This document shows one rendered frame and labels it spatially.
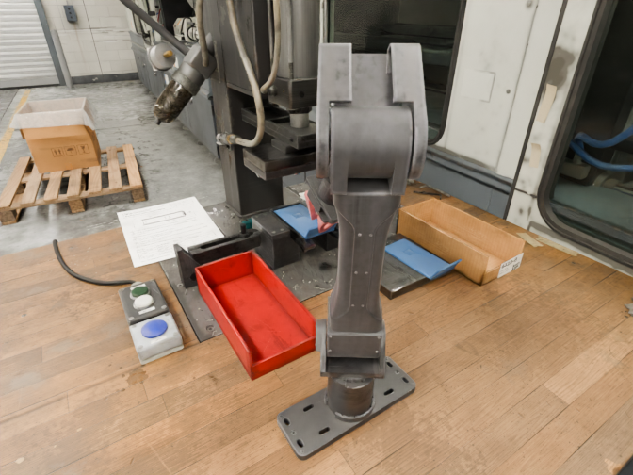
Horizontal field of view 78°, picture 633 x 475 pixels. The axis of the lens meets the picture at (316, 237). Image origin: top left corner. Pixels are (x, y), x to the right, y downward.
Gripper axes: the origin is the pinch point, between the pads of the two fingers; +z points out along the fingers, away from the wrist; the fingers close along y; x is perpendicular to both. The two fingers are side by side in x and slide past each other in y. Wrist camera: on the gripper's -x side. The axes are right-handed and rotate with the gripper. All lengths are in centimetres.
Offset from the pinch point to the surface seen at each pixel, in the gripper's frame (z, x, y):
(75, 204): 216, 47, 190
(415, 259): 1.6, -17.2, -14.1
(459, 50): -11, -64, 36
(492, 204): 10, -61, -5
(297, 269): 10.7, 4.0, -3.6
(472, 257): -4.9, -24.0, -19.9
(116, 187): 209, 16, 193
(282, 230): 4.8, 5.7, 3.2
